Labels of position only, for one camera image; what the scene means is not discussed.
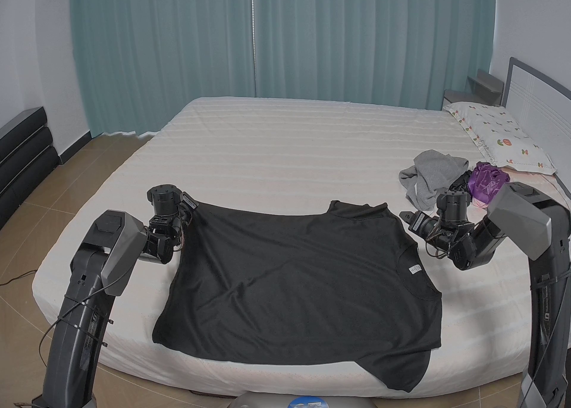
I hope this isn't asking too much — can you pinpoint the black cable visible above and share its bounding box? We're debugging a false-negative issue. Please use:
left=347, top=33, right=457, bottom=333
left=0, top=269, right=40, bottom=287

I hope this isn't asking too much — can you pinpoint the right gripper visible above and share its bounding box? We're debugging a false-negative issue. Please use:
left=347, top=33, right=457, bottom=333
left=408, top=211, right=440, bottom=239

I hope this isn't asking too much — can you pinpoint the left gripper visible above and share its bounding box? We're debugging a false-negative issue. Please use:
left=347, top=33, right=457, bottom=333
left=176, top=192, right=198, bottom=225

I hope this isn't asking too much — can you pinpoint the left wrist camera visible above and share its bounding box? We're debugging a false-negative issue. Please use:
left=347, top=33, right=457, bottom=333
left=147, top=184, right=184, bottom=219

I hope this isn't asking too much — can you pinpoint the blue-green curtain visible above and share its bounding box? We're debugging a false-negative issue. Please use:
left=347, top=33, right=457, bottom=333
left=69, top=0, right=258, bottom=137
left=252, top=0, right=497, bottom=110

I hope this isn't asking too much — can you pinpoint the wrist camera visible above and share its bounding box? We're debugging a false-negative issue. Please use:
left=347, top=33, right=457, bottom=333
left=436, top=191, right=470, bottom=223
left=147, top=184, right=184, bottom=219

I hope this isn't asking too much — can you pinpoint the grey garment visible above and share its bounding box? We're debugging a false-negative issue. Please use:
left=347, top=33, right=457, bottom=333
left=398, top=150, right=470, bottom=212

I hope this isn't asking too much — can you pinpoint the bed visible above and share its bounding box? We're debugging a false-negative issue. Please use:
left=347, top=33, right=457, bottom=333
left=33, top=57, right=571, bottom=401

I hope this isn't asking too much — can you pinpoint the grey bedside table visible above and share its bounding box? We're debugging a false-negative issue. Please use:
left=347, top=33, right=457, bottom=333
left=443, top=69, right=505, bottom=107

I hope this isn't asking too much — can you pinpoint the black chest of drawers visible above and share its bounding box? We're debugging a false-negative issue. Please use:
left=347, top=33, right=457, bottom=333
left=0, top=106, right=59, bottom=231

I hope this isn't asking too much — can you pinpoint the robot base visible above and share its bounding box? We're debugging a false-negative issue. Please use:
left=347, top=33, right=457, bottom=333
left=232, top=390, right=372, bottom=408

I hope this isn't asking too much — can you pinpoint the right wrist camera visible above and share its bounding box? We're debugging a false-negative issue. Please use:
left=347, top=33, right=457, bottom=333
left=436, top=191, right=470, bottom=223

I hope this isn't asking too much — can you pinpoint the white printed pillow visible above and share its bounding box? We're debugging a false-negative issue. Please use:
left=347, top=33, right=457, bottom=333
left=447, top=102, right=559, bottom=175

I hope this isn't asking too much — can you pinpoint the purple garment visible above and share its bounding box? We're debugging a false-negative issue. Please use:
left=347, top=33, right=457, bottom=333
left=468, top=162, right=511, bottom=203

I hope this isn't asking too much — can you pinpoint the black T-shirt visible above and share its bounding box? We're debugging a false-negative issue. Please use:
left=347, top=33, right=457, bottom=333
left=152, top=200, right=443, bottom=394

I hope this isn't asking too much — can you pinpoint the black shiny garment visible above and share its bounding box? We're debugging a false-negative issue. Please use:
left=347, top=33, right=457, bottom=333
left=448, top=170, right=474, bottom=195

